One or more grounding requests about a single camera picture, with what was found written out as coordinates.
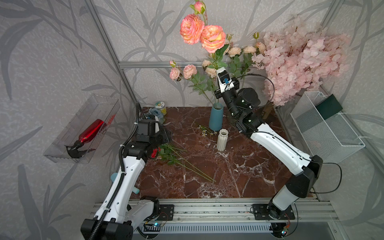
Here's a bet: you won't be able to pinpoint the tree stand base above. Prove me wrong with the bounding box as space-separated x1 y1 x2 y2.
262 103 276 124

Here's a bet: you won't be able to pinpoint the red spray bottle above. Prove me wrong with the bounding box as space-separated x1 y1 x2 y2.
66 115 116 159

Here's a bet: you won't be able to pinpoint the clear plastic wall bin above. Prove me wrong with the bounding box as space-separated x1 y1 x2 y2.
44 94 121 164

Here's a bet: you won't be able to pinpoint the red rose stem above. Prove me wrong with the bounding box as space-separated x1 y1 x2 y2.
151 143 215 183

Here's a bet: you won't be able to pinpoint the teal ceramic vase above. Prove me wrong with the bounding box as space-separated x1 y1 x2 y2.
209 103 224 132

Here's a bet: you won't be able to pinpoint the dark green card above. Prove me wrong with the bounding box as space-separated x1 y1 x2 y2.
316 95 343 120

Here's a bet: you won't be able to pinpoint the pink cherry blossom tree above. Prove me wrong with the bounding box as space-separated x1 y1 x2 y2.
252 17 351 106

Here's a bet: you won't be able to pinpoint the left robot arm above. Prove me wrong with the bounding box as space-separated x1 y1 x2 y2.
81 119 171 240

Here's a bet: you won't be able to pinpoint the white wire mesh basket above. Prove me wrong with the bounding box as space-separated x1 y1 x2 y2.
291 92 366 163

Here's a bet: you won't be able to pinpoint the small white daisy sprig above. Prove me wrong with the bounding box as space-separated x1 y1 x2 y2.
198 125 218 137

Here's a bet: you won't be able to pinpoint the blue hydrangea flowers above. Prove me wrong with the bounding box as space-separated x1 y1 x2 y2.
146 108 165 124

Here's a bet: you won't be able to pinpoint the cream pink rose stem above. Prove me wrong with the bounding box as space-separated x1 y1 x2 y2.
225 34 242 78

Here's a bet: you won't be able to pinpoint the deep pink rose stem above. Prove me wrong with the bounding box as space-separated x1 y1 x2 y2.
180 1 229 70

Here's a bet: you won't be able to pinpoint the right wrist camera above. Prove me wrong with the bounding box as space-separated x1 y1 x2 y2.
216 67 240 93

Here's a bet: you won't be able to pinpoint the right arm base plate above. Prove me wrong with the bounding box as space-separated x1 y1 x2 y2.
250 204 296 221

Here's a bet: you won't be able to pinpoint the white ribbed vase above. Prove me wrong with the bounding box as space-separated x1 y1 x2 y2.
217 129 229 152

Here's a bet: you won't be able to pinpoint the aluminium front rail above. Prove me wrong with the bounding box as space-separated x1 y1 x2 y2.
86 197 340 224

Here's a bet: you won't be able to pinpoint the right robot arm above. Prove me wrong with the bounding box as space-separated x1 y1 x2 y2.
215 88 323 220

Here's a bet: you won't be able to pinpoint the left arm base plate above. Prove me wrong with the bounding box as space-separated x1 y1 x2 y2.
150 205 175 221

